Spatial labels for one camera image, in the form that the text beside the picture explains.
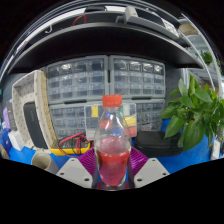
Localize grey small-parts drawer cabinet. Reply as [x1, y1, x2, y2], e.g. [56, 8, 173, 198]
[49, 99, 101, 138]
[133, 98, 166, 133]
[46, 54, 110, 103]
[109, 54, 167, 100]

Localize white dotted storage tray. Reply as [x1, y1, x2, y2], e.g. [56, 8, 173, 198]
[11, 69, 58, 150]

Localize small white plug adapter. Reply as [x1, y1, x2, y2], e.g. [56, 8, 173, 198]
[210, 139, 222, 160]

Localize black zip case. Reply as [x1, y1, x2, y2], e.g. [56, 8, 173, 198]
[22, 101, 49, 150]

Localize yellow multimeter with leads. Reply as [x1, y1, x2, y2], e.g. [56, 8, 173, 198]
[49, 132, 94, 157]

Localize small distant green plant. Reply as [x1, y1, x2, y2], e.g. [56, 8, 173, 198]
[199, 49, 214, 66]

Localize flat black pouch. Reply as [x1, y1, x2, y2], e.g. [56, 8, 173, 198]
[134, 130, 184, 158]

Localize green potted plant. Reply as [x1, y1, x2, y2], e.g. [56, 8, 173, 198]
[159, 73, 224, 153]

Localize grey-white ceramic mug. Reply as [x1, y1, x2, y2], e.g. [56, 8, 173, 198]
[30, 148, 61, 175]

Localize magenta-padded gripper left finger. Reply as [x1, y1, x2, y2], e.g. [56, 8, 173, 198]
[56, 147, 99, 189]

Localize clear bottle with red drink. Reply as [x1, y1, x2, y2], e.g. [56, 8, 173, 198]
[93, 94, 132, 191]

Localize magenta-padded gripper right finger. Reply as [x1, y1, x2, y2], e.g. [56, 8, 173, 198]
[128, 146, 170, 189]

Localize clear compartment box coloured parts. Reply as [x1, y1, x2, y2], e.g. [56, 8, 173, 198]
[83, 102, 138, 138]

